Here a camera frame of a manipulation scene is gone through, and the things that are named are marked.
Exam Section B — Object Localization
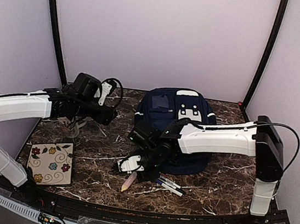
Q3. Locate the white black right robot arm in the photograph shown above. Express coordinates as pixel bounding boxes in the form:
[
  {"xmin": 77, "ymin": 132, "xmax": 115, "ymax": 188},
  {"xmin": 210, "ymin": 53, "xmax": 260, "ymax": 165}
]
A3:
[{"xmin": 112, "ymin": 116, "xmax": 287, "ymax": 224}]

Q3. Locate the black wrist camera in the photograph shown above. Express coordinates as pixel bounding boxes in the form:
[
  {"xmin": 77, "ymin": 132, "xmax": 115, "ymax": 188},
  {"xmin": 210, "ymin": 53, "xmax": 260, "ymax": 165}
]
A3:
[
  {"xmin": 128, "ymin": 121, "xmax": 162, "ymax": 150},
  {"xmin": 72, "ymin": 73, "xmax": 102, "ymax": 101}
]

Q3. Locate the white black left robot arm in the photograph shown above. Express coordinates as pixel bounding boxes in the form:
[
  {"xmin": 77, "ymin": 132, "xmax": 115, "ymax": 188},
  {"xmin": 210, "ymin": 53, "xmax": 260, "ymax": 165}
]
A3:
[{"xmin": 0, "ymin": 89, "xmax": 117, "ymax": 205}]

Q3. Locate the purple capped white marker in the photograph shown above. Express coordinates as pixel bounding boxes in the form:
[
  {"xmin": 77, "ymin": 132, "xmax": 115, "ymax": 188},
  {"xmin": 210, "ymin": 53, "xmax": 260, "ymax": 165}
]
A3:
[{"xmin": 159, "ymin": 176, "xmax": 181, "ymax": 189}]

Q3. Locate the black capped white marker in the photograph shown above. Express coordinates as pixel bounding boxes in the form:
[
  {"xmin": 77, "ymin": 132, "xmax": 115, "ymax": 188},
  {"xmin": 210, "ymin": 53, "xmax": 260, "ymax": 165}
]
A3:
[{"xmin": 156, "ymin": 180, "xmax": 184, "ymax": 197}]

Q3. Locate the navy blue backpack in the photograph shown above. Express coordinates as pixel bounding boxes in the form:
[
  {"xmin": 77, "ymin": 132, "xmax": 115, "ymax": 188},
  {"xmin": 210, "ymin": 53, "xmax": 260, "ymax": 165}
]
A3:
[{"xmin": 134, "ymin": 88, "xmax": 217, "ymax": 175}]

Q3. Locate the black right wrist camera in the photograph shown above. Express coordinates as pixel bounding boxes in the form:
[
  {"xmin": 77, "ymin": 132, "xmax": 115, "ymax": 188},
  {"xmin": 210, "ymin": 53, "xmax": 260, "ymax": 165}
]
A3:
[{"xmin": 128, "ymin": 121, "xmax": 162, "ymax": 150}]

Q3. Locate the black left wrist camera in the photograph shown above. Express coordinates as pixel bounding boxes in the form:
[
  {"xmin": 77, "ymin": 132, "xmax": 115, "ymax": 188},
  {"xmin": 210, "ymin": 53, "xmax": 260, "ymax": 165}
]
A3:
[{"xmin": 72, "ymin": 73, "xmax": 102, "ymax": 101}]

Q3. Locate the cream floral mug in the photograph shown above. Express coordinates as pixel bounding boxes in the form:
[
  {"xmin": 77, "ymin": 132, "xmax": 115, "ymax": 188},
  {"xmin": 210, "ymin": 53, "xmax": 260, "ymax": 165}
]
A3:
[{"xmin": 57, "ymin": 117, "xmax": 87, "ymax": 139}]

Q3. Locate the black front rail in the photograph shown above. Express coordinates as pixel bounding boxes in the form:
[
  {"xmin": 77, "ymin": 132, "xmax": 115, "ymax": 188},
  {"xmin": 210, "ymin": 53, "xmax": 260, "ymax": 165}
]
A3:
[{"xmin": 0, "ymin": 177, "xmax": 290, "ymax": 224}]

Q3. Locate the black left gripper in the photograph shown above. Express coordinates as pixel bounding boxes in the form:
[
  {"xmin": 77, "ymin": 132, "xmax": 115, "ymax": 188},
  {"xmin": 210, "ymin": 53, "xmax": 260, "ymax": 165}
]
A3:
[{"xmin": 73, "ymin": 97, "xmax": 118, "ymax": 127}]

